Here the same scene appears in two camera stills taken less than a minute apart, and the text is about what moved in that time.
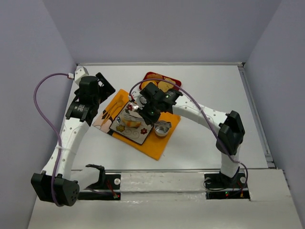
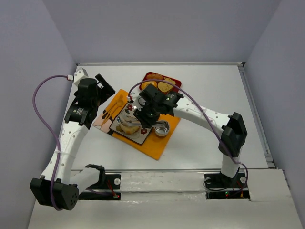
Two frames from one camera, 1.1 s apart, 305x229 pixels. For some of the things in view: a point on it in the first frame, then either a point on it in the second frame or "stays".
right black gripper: x=147 y=115 stays
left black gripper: x=105 y=85 stays
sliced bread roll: x=165 y=87 stays
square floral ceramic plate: x=138 y=134 stays
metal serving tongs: x=139 y=119 → x=119 y=120
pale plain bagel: x=131 y=123 → x=130 y=130
